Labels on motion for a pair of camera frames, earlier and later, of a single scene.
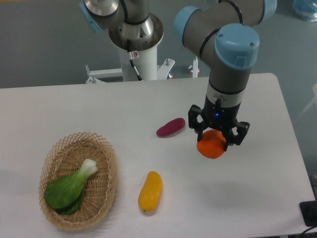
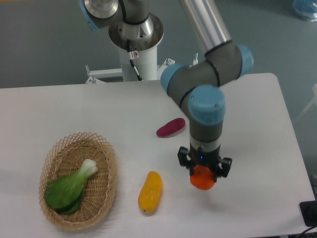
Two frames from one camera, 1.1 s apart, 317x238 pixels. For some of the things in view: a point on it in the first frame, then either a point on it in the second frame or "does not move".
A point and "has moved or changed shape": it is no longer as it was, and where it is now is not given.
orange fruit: [212, 145] has moved or changed shape
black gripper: [217, 116] -> [201, 157]
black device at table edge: [308, 209] does not move
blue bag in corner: [307, 9] does not move
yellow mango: [150, 195] does not move
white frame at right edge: [314, 100] does not move
